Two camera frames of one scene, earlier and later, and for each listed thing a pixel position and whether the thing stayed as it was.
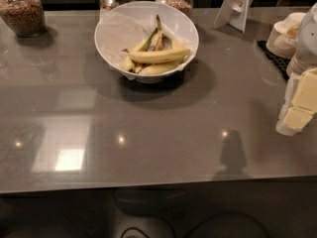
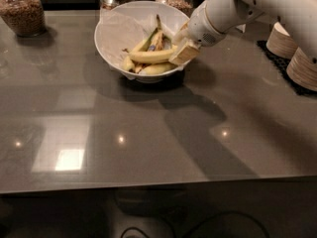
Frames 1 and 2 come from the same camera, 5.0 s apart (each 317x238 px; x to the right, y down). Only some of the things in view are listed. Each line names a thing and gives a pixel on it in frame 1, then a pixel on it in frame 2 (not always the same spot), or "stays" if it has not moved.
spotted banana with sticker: [158, 42] stays
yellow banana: [159, 56] stays
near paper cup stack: [300, 63] stays
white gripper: [307, 42] → [202, 26]
